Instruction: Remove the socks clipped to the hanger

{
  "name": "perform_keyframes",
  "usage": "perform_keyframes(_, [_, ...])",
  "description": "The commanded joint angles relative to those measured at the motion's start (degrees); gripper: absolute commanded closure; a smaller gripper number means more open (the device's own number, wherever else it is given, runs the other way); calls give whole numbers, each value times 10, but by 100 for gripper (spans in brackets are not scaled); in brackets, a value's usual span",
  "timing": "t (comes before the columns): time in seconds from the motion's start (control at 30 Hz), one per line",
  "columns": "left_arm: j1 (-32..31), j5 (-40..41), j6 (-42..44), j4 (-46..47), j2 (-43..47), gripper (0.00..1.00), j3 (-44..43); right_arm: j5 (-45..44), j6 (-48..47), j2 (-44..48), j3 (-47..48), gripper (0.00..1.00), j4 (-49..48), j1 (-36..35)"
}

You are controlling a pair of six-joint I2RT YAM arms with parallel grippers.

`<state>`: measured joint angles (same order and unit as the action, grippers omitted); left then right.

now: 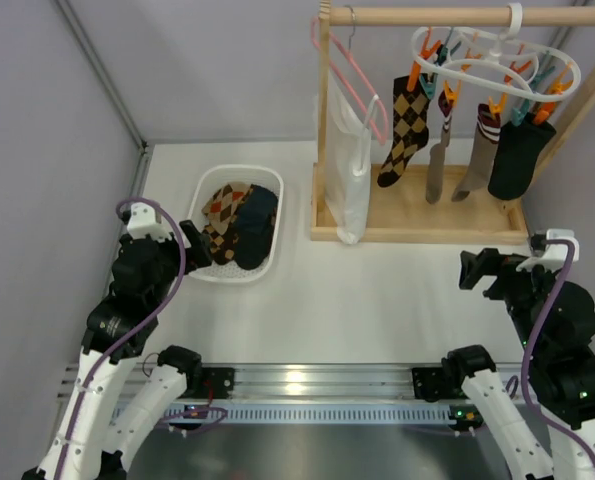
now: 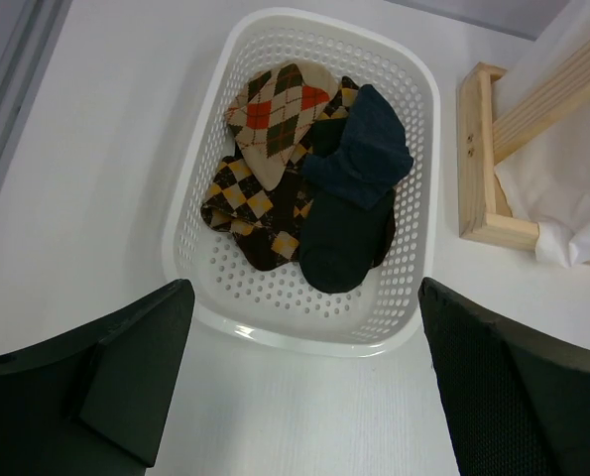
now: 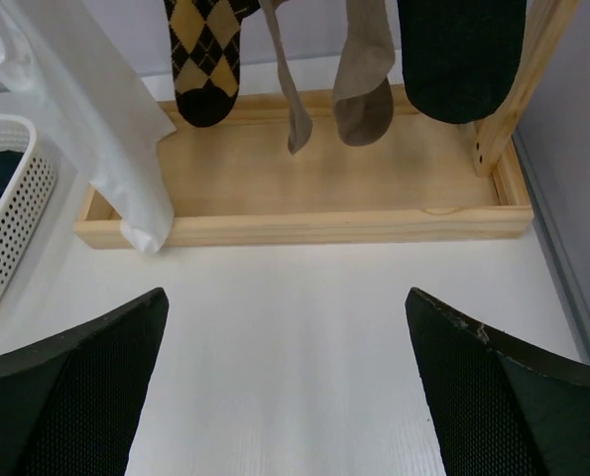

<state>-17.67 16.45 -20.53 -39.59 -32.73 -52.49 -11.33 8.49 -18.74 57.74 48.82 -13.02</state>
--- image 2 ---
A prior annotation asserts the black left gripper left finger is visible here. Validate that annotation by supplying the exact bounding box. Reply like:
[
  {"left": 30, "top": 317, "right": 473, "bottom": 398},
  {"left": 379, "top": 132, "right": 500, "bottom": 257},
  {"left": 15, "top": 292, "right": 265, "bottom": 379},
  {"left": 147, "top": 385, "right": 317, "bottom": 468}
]
[{"left": 0, "top": 280, "right": 194, "bottom": 475}]

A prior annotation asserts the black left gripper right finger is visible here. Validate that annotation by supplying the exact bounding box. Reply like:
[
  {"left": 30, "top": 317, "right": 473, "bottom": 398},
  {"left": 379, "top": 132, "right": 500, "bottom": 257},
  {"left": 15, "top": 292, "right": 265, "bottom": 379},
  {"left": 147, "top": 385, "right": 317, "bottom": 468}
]
[{"left": 418, "top": 278, "right": 590, "bottom": 475}]

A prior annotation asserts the white perforated plastic basket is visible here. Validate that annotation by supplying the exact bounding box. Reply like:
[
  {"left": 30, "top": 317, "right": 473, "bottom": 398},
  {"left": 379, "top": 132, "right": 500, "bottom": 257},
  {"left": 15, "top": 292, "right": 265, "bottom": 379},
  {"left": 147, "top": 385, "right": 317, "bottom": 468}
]
[{"left": 162, "top": 8, "right": 440, "bottom": 357}]

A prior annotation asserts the wooden clothes rack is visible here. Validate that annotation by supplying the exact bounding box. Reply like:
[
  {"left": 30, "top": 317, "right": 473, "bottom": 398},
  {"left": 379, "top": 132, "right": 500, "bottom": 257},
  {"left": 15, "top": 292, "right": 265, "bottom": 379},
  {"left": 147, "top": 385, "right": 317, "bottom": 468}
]
[{"left": 457, "top": 40, "right": 590, "bottom": 264}]

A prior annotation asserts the white hanging cloth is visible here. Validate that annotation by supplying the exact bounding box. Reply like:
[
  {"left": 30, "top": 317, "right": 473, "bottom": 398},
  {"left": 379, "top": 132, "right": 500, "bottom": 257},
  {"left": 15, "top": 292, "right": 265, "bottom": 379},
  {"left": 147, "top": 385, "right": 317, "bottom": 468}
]
[{"left": 493, "top": 1, "right": 590, "bottom": 268}]

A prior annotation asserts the black plain sock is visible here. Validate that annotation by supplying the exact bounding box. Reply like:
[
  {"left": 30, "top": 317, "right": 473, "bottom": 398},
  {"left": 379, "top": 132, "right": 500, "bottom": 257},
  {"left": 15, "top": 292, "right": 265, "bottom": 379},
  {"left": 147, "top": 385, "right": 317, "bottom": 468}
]
[{"left": 297, "top": 117, "right": 398, "bottom": 295}]

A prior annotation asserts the brown yellow argyle sock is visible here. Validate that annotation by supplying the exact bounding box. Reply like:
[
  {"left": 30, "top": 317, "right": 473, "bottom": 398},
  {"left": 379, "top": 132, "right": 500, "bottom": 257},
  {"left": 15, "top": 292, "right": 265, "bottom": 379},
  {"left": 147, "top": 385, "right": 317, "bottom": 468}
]
[{"left": 200, "top": 75, "right": 359, "bottom": 271}]

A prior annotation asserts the dark navy ribbed sock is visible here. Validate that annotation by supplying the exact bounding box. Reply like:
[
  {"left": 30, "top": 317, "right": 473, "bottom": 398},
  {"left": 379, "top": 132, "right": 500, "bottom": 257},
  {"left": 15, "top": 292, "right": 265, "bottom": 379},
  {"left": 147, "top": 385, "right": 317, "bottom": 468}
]
[{"left": 302, "top": 84, "right": 414, "bottom": 210}]

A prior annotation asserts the beige orange argyle sock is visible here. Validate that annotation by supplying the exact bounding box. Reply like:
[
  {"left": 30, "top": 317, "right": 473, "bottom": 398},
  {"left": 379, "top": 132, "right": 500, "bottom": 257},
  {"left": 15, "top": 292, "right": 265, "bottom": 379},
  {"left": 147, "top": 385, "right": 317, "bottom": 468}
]
[{"left": 224, "top": 60, "right": 338, "bottom": 190}]

